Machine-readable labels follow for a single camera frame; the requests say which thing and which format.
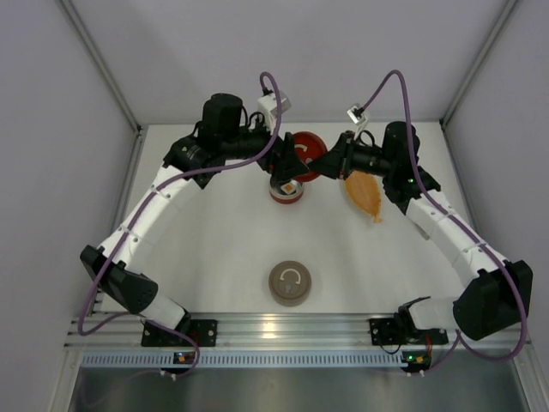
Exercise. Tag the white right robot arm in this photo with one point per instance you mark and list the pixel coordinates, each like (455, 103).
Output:
(496, 292)

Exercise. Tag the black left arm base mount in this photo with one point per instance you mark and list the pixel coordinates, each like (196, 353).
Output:
(203, 332)

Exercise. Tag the beige band metal container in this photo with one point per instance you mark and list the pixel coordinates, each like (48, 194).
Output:
(288, 300)

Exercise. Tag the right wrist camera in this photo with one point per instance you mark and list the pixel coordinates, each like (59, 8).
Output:
(359, 116)

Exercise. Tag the left aluminium frame post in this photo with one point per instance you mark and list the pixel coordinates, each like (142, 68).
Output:
(87, 40)

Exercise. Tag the brown round lid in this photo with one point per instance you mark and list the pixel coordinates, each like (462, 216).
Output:
(289, 277)

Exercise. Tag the woven bamboo boat tray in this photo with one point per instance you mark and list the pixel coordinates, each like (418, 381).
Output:
(363, 191)

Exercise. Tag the red round lid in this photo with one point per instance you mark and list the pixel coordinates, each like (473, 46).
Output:
(308, 146)

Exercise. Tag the metal tongs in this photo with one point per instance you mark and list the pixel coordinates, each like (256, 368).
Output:
(423, 233)

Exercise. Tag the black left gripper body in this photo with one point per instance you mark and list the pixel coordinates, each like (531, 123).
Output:
(277, 153)

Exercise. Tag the aluminium frame post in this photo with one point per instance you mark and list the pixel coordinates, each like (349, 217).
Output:
(87, 40)
(483, 52)

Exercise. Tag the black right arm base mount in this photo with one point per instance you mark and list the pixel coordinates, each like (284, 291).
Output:
(393, 331)

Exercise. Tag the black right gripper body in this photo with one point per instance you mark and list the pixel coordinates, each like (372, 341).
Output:
(346, 154)

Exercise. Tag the slotted grey cable duct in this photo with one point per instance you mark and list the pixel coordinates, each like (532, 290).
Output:
(253, 359)

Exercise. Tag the red band metal container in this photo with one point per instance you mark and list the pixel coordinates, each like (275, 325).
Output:
(278, 196)

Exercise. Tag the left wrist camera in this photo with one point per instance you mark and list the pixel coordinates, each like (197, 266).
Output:
(267, 106)

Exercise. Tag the sushi roll orange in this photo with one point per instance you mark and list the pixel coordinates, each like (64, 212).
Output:
(289, 189)

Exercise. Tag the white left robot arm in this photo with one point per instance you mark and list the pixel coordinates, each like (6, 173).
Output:
(222, 140)

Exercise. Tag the right aluminium frame post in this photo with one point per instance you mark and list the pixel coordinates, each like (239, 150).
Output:
(483, 52)

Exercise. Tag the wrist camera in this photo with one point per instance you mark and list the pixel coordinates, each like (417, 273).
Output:
(359, 116)
(267, 106)

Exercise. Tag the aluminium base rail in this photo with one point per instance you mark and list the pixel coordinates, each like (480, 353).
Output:
(244, 330)

